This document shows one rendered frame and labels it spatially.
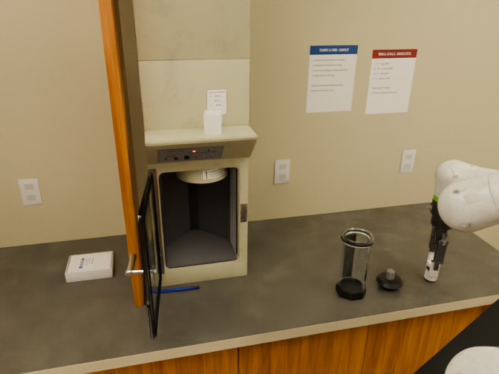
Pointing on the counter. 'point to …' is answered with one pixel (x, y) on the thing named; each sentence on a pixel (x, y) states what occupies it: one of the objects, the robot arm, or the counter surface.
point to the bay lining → (199, 207)
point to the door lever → (133, 266)
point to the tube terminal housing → (237, 70)
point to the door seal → (148, 253)
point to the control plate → (190, 153)
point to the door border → (146, 263)
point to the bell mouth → (206, 176)
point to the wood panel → (122, 133)
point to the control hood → (162, 137)
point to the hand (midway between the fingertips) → (433, 265)
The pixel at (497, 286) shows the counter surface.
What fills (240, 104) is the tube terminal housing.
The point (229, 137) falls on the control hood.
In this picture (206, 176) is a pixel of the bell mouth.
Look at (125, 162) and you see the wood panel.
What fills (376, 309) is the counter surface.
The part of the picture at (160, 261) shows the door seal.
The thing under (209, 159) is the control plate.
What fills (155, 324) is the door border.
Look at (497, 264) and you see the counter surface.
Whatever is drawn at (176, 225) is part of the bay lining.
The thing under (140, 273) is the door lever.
